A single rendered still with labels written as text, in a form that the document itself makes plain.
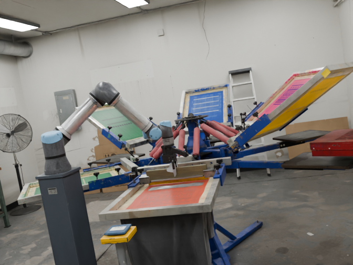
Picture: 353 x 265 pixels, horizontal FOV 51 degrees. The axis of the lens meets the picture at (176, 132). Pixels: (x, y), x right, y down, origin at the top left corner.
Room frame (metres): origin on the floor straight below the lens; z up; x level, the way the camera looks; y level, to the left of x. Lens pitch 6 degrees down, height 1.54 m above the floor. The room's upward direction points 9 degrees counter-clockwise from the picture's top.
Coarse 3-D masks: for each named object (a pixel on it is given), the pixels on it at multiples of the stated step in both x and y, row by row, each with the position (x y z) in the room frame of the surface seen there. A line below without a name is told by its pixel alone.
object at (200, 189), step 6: (198, 180) 2.35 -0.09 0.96; (204, 180) 2.33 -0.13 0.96; (192, 186) 2.23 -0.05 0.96; (198, 186) 2.21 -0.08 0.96; (204, 186) 2.19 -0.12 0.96; (198, 192) 2.07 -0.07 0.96; (192, 198) 1.97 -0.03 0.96; (198, 198) 1.96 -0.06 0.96; (168, 204) 1.94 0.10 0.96; (174, 204) 1.92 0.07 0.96; (180, 204) 1.90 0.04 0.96
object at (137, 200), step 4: (160, 184) 2.42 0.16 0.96; (164, 184) 2.40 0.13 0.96; (168, 184) 2.38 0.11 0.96; (172, 184) 2.37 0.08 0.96; (176, 184) 2.35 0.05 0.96; (148, 188) 2.36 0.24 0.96; (172, 188) 2.26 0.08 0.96; (144, 192) 2.26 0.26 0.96; (148, 192) 2.25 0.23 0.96; (140, 196) 2.19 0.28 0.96; (144, 196) 2.18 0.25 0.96; (136, 200) 2.11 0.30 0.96; (140, 200) 2.10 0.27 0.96; (132, 204) 2.05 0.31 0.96; (136, 204) 2.04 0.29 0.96; (128, 208) 1.98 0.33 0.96; (132, 208) 1.97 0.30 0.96; (136, 208) 1.95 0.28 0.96
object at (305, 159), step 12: (300, 156) 2.61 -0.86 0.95; (312, 156) 2.55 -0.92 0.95; (324, 156) 2.49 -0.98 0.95; (336, 156) 2.44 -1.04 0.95; (348, 156) 2.38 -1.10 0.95; (228, 168) 2.94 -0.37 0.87; (276, 168) 2.66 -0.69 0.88; (288, 168) 2.59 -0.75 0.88; (300, 168) 2.53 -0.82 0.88; (312, 168) 2.47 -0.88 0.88; (324, 168) 2.24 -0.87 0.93; (336, 168) 2.19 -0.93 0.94; (348, 168) 2.14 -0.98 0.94
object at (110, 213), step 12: (216, 180) 2.14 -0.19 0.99; (132, 192) 2.25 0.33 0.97; (216, 192) 1.97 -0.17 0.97; (120, 204) 2.04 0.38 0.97; (192, 204) 1.76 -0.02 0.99; (204, 204) 1.73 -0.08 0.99; (108, 216) 1.83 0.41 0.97; (120, 216) 1.82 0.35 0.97; (132, 216) 1.80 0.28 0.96; (144, 216) 1.79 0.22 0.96; (156, 216) 1.78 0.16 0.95
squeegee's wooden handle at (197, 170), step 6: (180, 168) 2.35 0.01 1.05; (186, 168) 2.34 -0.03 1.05; (192, 168) 2.34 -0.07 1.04; (198, 168) 2.33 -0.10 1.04; (204, 168) 2.32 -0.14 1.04; (150, 174) 2.40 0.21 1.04; (156, 174) 2.39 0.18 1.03; (162, 174) 2.38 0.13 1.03; (168, 174) 2.37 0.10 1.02; (180, 174) 2.35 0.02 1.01; (186, 174) 2.35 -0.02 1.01; (192, 174) 2.34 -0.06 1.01; (198, 174) 2.33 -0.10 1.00; (150, 180) 2.40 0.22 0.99
